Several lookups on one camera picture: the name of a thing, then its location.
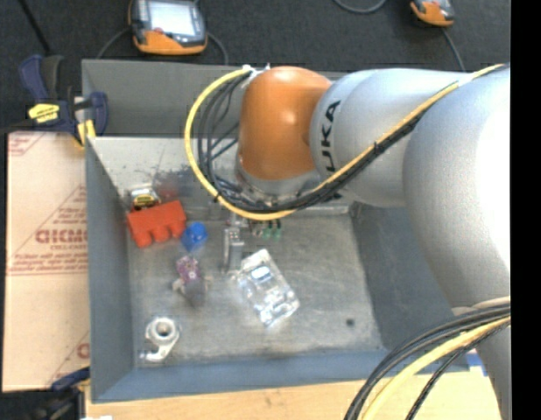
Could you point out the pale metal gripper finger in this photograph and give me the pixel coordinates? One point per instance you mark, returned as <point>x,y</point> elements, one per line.
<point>239,254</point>
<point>229,252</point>

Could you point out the blue cube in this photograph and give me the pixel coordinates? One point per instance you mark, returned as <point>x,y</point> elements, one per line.
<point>194,235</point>

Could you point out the clear plastic box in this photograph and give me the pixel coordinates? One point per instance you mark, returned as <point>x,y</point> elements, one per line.
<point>266,289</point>

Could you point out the purple patterned small toy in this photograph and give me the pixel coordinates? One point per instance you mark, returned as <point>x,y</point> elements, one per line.
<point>187,268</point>

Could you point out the orange-red toy brick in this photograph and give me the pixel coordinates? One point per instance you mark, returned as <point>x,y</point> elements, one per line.
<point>156,223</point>

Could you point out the grey metal bin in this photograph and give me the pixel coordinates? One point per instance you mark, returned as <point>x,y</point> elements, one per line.
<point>318,278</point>

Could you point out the small yellow toy car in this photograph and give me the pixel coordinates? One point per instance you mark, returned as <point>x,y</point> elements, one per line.
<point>144,198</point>

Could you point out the brown cardboard board, red print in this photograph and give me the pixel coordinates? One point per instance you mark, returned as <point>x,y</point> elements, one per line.
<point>43,278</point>

